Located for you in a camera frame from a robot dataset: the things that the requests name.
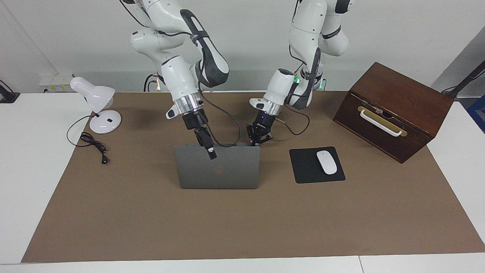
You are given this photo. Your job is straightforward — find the black right base cable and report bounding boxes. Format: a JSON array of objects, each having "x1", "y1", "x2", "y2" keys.
[{"x1": 143, "y1": 74, "x2": 160, "y2": 92}]

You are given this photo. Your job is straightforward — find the white computer mouse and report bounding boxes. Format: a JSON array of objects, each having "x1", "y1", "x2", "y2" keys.
[{"x1": 316, "y1": 151, "x2": 338, "y2": 175}]

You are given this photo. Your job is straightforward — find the blue bin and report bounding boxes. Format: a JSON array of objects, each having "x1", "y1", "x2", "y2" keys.
[{"x1": 467, "y1": 95, "x2": 485, "y2": 134}]

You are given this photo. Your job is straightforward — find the brown table mat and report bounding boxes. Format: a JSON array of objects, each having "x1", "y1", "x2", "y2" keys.
[{"x1": 21, "y1": 91, "x2": 485, "y2": 263}]

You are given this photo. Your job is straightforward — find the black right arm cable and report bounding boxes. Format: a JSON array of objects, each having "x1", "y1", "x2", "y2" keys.
[{"x1": 199, "y1": 93, "x2": 241, "y2": 147}]

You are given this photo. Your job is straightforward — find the white box handle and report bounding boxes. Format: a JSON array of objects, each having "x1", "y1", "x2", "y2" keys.
[{"x1": 359, "y1": 109, "x2": 403, "y2": 137}]

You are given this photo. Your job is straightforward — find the dark brown wooden box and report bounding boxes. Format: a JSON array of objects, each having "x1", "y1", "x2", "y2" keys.
[{"x1": 333, "y1": 62, "x2": 454, "y2": 164}]

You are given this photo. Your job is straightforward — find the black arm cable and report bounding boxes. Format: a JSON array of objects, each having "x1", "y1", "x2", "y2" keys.
[
  {"x1": 275, "y1": 104, "x2": 310, "y2": 136},
  {"x1": 199, "y1": 93, "x2": 241, "y2": 147}
]

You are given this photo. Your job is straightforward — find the silver laptop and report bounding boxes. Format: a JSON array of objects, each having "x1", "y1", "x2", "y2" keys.
[{"x1": 174, "y1": 143, "x2": 261, "y2": 190}]

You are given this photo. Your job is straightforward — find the white desk lamp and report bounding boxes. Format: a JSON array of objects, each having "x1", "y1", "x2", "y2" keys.
[{"x1": 70, "y1": 77, "x2": 122, "y2": 134}]

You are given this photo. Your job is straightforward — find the black mouse pad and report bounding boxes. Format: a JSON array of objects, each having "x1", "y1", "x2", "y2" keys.
[{"x1": 289, "y1": 146, "x2": 346, "y2": 184}]

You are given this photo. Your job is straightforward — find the black clamp mount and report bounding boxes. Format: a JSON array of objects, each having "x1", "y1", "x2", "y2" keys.
[{"x1": 0, "y1": 80, "x2": 20, "y2": 104}]

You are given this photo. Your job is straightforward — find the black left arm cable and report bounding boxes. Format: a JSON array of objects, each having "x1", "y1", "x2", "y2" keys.
[{"x1": 275, "y1": 104, "x2": 310, "y2": 136}]

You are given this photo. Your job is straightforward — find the black lamp power cable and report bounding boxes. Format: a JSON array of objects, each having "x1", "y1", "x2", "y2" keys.
[{"x1": 67, "y1": 115, "x2": 110, "y2": 165}]

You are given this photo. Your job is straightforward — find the white power strip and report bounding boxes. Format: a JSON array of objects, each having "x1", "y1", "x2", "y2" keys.
[{"x1": 39, "y1": 74, "x2": 74, "y2": 93}]

